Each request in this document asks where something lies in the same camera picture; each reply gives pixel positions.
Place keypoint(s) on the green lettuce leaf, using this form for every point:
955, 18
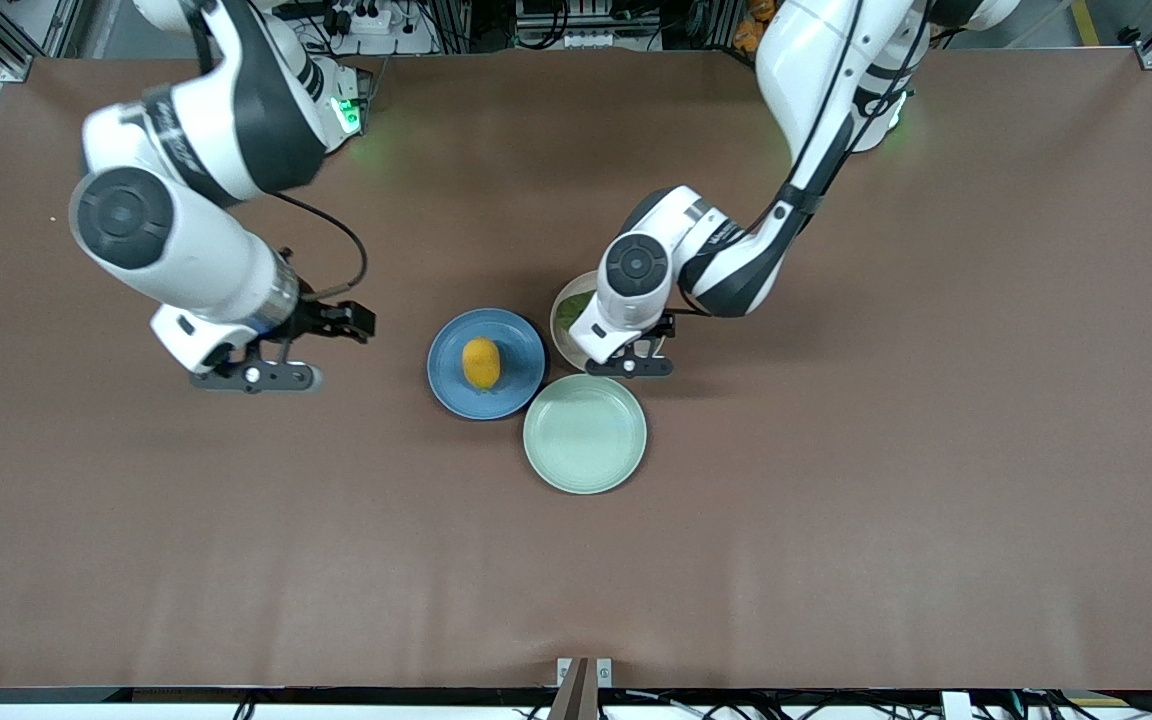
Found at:
569, 315

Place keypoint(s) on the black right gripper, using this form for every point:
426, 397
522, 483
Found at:
319, 315

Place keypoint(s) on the orange snack bag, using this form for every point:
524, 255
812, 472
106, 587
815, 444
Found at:
751, 30

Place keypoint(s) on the yellow lemon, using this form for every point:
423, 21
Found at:
481, 363

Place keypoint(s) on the blue plate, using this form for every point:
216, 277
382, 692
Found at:
516, 350

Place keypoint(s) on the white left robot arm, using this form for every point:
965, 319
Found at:
816, 60

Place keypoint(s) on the brown table cover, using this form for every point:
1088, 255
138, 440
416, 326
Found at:
236, 550

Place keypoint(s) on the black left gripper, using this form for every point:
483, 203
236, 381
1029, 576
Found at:
664, 323

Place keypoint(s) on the white power strip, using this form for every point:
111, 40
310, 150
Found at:
366, 18

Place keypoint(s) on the beige plate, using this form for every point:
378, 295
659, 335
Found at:
566, 345

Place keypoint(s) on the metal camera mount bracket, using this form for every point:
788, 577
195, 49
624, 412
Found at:
584, 680

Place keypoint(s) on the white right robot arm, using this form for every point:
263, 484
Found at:
186, 260

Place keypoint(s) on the light green plate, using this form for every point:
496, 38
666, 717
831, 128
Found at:
584, 435

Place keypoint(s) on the grey electronics box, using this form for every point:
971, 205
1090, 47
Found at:
586, 25

